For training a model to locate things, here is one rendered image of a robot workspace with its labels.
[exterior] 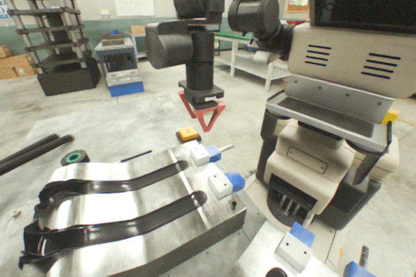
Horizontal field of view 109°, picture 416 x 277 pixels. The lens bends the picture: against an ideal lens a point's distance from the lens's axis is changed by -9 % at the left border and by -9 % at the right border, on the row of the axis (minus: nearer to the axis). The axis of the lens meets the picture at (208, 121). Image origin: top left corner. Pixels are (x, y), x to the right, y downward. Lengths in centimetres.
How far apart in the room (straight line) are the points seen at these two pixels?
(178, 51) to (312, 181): 54
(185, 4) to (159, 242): 42
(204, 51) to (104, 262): 38
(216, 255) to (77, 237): 27
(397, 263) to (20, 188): 193
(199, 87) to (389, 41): 38
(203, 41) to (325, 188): 53
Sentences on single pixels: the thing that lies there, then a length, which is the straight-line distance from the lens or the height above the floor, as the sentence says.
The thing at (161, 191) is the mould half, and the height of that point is 88.
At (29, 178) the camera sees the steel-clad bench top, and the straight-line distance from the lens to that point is 80.
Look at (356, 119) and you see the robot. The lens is 50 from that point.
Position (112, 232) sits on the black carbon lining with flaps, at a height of 90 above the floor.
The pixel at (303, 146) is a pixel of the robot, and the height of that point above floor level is 88.
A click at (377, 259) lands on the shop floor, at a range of 165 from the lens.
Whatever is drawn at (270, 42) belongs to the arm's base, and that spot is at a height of 117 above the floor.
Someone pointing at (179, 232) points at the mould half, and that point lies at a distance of 38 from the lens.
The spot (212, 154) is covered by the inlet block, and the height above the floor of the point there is 90.
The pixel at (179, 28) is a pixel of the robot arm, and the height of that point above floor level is 121.
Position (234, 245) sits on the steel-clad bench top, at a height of 80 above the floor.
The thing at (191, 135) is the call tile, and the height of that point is 84.
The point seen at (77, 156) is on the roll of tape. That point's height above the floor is 82.
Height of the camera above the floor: 123
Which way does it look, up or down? 32 degrees down
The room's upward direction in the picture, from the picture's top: straight up
